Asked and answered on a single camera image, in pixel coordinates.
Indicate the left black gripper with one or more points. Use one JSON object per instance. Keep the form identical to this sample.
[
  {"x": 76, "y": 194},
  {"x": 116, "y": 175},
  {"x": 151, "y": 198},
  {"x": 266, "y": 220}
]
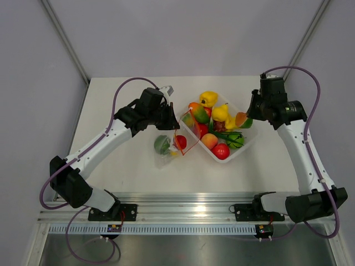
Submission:
[{"x": 172, "y": 123}]

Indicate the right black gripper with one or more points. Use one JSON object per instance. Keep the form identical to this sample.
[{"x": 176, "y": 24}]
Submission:
[{"x": 252, "y": 113}]

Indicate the watermelon slice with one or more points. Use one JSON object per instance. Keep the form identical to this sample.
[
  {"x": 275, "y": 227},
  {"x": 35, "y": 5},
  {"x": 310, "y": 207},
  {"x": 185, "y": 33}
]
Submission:
[{"x": 242, "y": 121}]

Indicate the green pepper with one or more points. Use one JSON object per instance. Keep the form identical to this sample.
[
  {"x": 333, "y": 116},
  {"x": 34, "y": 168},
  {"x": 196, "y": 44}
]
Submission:
[{"x": 162, "y": 145}]

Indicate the clear zip bag orange zipper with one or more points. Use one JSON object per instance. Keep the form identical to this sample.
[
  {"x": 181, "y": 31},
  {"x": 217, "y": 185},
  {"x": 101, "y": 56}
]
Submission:
[{"x": 173, "y": 144}]

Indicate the orange green mango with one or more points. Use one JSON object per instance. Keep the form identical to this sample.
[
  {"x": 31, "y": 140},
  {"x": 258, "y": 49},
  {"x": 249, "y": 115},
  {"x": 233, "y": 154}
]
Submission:
[{"x": 200, "y": 113}]

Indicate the red tomato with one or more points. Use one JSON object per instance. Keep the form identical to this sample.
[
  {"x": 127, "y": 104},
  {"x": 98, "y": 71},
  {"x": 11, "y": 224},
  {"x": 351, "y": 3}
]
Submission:
[{"x": 221, "y": 151}]

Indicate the peach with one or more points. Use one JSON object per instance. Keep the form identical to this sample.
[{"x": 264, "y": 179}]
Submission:
[{"x": 209, "y": 140}]

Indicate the red strawberry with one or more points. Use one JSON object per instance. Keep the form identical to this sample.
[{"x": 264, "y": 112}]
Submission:
[{"x": 180, "y": 142}]

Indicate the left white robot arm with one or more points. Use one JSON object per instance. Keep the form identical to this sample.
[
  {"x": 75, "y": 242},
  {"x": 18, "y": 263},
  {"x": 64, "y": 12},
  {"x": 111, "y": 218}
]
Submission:
[{"x": 69, "y": 175}]

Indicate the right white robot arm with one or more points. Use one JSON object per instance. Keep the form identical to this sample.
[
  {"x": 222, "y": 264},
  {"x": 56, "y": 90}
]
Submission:
[{"x": 318, "y": 196}]

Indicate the white plastic basket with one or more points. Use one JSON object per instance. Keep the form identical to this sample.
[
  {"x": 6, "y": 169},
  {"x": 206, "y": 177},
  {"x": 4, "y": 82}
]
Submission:
[{"x": 250, "y": 134}]

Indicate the green chives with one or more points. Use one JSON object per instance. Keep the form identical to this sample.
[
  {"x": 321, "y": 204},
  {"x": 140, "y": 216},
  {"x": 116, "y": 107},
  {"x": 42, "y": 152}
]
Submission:
[{"x": 221, "y": 135}]

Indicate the purple grapes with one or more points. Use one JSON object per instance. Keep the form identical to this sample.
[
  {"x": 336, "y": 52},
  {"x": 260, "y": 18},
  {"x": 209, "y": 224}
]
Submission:
[{"x": 219, "y": 126}]

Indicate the red apple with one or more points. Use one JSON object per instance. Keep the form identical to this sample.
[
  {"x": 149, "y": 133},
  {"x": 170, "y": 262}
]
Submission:
[{"x": 203, "y": 130}]

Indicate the yellow bell pepper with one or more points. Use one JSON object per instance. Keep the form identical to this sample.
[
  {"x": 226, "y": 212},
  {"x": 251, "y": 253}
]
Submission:
[{"x": 208, "y": 99}]

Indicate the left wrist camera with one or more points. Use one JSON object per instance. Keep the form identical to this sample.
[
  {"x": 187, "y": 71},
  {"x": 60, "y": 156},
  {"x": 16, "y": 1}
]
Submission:
[{"x": 167, "y": 90}]

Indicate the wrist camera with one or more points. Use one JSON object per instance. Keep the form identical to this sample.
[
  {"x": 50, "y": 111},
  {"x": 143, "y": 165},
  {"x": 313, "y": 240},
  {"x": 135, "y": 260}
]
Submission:
[
  {"x": 268, "y": 76},
  {"x": 167, "y": 90}
]

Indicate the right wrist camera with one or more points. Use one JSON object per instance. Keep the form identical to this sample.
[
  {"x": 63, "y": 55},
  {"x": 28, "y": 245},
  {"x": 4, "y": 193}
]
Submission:
[{"x": 268, "y": 76}]

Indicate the aluminium rail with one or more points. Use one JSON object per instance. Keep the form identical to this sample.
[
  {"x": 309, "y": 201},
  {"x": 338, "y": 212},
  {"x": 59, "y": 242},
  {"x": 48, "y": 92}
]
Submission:
[{"x": 185, "y": 208}]

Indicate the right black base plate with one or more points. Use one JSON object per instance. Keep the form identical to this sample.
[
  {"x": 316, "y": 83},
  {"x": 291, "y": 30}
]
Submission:
[{"x": 246, "y": 213}]

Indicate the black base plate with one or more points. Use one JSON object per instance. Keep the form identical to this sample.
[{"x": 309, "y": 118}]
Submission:
[
  {"x": 123, "y": 212},
  {"x": 246, "y": 213}
]

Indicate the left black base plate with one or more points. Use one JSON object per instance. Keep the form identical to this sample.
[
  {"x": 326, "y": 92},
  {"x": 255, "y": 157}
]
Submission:
[{"x": 123, "y": 212}]

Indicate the white slotted cable duct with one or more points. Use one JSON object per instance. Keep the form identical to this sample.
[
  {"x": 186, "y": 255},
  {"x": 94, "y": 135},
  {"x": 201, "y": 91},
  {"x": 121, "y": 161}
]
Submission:
[{"x": 156, "y": 229}]

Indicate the right frame post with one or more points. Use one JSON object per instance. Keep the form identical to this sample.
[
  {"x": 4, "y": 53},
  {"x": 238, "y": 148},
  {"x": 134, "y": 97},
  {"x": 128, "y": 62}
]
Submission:
[{"x": 310, "y": 31}]

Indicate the frame post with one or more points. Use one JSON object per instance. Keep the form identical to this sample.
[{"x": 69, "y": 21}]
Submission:
[
  {"x": 60, "y": 31},
  {"x": 310, "y": 31}
]

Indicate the left frame post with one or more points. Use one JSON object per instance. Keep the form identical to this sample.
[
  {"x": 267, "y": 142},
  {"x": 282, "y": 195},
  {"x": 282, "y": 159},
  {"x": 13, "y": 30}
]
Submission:
[{"x": 60, "y": 31}]

